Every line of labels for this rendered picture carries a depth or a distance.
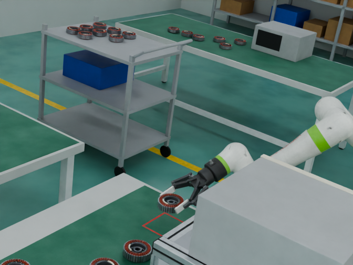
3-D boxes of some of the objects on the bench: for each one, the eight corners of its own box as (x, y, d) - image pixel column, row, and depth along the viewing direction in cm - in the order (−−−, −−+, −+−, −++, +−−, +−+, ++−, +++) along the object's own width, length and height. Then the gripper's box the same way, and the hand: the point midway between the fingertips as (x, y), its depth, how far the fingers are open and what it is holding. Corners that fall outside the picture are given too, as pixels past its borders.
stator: (148, 246, 236) (149, 238, 234) (153, 263, 226) (154, 255, 225) (121, 246, 233) (122, 238, 232) (124, 263, 223) (125, 255, 222)
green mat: (144, 185, 281) (144, 185, 281) (256, 240, 251) (256, 240, 250) (-23, 272, 208) (-23, 271, 208) (105, 364, 178) (105, 363, 178)
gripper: (192, 155, 258) (151, 185, 252) (223, 180, 240) (179, 212, 234) (197, 167, 262) (157, 196, 257) (228, 193, 245) (185, 224, 239)
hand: (172, 201), depth 246 cm, fingers closed on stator, 11 cm apart
